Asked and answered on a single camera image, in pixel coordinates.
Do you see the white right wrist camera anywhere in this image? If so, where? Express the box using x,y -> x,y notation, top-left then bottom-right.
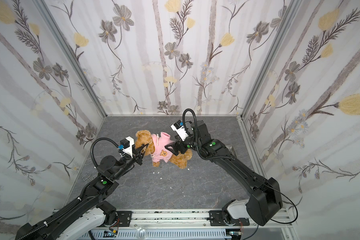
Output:
171,120 -> 191,142

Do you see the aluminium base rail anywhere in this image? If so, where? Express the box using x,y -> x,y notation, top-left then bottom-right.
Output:
79,209 -> 298,240

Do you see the brown plush teddy bear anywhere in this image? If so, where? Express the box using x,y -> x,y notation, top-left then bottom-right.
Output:
135,130 -> 193,169

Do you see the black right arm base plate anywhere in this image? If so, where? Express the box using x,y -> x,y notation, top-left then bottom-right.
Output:
207,210 -> 250,227

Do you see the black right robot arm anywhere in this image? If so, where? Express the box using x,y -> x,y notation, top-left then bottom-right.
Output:
166,120 -> 283,226

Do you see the black corrugated cable conduit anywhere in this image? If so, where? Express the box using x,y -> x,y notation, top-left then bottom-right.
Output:
89,137 -> 121,169

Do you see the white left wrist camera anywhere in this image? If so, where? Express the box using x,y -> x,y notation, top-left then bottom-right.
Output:
119,137 -> 135,159

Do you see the metal tray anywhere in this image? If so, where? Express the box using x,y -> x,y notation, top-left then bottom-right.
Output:
226,145 -> 237,158

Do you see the pink bear hoodie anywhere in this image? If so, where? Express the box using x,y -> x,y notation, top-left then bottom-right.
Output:
151,132 -> 174,164

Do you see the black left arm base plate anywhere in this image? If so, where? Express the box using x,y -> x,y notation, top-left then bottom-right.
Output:
104,211 -> 133,228

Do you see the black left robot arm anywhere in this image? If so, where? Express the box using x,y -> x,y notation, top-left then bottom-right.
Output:
15,138 -> 148,240

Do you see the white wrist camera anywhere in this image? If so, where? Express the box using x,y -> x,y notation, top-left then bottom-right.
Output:
171,120 -> 191,142
119,137 -> 135,159

